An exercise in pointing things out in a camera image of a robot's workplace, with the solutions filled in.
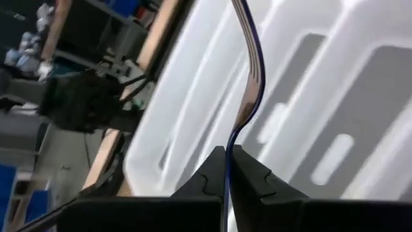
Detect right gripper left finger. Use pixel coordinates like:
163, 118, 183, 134
57, 144, 225, 232

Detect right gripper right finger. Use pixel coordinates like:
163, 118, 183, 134
229, 144, 412, 232

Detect iridescent rainbow fork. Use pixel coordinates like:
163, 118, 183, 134
223, 0, 267, 232

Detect blue crate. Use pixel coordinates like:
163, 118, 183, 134
24, 189, 50, 224
0, 162, 17, 228

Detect white plastic cutlery tray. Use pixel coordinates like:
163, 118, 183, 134
124, 0, 412, 232

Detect black shelf unit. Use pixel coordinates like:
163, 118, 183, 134
54, 0, 151, 80

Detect red storage bin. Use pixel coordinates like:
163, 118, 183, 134
135, 5, 154, 20

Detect blue storage bin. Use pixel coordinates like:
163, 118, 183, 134
104, 0, 140, 17

